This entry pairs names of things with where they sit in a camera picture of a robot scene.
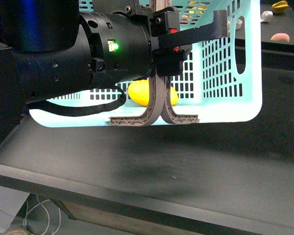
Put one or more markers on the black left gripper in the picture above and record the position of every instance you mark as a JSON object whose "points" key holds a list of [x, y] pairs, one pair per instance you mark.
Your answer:
{"points": [[154, 43]]}

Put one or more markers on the light blue plastic basket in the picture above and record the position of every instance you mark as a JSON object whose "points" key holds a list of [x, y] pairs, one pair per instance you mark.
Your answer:
{"points": [[221, 79]]}

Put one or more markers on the yellow mango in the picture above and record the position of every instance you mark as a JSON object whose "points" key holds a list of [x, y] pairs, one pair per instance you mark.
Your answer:
{"points": [[138, 91]]}

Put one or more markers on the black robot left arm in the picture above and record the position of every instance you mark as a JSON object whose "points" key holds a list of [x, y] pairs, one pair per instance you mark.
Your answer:
{"points": [[49, 48]]}

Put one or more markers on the crumpled clear tape piece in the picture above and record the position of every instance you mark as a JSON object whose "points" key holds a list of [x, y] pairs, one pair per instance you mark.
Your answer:
{"points": [[266, 16]]}

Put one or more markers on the pink peach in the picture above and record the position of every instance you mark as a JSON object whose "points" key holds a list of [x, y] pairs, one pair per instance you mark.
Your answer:
{"points": [[283, 37]]}

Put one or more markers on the yellow-green star fruit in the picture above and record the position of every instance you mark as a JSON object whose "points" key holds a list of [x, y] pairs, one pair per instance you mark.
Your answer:
{"points": [[279, 7]]}

